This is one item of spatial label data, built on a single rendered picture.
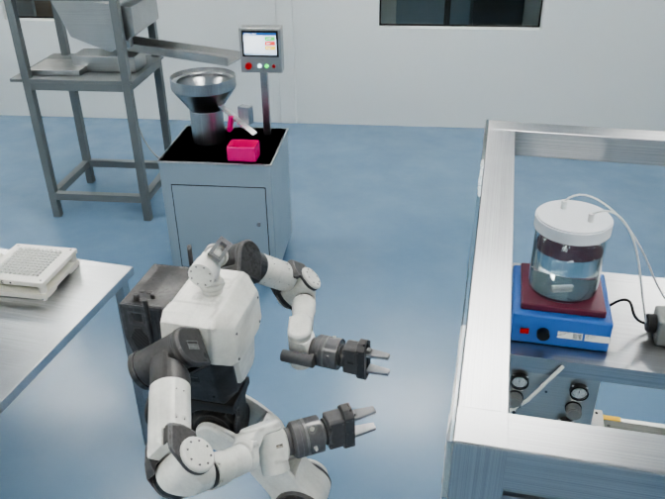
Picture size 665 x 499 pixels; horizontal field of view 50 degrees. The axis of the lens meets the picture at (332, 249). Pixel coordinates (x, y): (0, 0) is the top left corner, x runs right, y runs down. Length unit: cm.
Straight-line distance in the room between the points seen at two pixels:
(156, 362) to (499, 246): 83
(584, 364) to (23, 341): 172
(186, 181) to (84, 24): 130
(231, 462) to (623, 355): 85
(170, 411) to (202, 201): 256
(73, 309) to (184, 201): 160
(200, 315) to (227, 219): 231
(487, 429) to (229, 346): 105
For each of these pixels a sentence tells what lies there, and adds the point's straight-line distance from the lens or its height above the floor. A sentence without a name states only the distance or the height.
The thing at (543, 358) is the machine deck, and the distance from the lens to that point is 154.
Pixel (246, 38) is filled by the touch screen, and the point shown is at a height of 133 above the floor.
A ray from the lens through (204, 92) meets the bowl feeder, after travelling 394.
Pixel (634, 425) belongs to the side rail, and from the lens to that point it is 208.
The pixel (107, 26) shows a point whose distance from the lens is 473.
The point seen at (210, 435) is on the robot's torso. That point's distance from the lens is 203.
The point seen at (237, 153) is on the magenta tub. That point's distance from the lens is 386.
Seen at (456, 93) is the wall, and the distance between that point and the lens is 648.
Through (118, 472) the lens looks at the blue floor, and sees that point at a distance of 321.
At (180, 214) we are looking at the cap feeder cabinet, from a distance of 409.
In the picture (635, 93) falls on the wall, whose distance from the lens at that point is 674.
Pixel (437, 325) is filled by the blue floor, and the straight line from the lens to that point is 387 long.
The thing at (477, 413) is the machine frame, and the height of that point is 170.
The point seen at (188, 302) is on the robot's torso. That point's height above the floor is 127.
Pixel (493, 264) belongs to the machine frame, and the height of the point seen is 170.
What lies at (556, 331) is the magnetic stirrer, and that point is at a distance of 156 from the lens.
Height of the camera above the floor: 226
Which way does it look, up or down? 30 degrees down
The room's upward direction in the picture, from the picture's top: 1 degrees counter-clockwise
